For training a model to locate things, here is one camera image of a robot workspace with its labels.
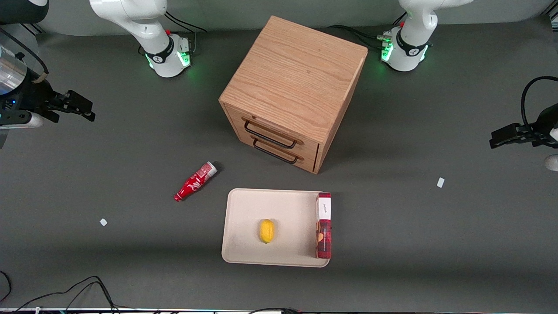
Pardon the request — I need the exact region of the black cable at table edge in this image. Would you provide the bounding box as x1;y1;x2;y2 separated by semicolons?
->
13;276;119;314
0;270;12;304

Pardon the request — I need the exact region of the red coke bottle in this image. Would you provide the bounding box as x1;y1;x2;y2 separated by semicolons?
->
174;161;218;202

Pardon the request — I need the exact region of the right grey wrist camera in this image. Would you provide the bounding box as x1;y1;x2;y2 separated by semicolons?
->
0;112;44;130

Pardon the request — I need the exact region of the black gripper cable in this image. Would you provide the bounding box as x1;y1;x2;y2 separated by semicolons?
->
0;28;49;84
521;76;558;131

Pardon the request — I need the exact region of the black left arm base cable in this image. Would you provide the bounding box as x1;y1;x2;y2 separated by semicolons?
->
327;13;408;52

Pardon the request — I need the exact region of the red biscuit box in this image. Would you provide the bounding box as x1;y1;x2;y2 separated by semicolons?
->
315;192;332;259

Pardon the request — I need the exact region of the wooden drawer cabinet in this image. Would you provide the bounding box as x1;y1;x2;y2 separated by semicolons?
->
219;16;368;175

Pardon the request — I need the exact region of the yellow lemon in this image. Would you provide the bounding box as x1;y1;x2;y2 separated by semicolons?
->
260;219;276;244

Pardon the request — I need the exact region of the beige plastic tray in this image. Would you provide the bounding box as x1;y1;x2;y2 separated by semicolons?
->
221;188;332;268

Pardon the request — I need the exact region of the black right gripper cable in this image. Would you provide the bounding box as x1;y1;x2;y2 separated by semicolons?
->
0;28;49;84

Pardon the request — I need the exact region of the black right arm base cable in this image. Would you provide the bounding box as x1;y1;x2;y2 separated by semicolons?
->
163;11;208;55

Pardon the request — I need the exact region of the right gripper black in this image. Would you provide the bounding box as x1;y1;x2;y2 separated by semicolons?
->
0;78;96;125

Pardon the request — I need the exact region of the wooden drawer with black handle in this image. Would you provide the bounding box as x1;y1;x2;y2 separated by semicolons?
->
225;106;322;161
233;129;320;174

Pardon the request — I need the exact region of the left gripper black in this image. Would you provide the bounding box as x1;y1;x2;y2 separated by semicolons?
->
489;103;558;149

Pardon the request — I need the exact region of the black arm base cable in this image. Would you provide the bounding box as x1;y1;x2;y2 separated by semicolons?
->
327;13;408;52
163;11;208;55

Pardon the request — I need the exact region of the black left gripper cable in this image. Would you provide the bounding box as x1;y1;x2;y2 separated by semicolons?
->
521;76;558;131

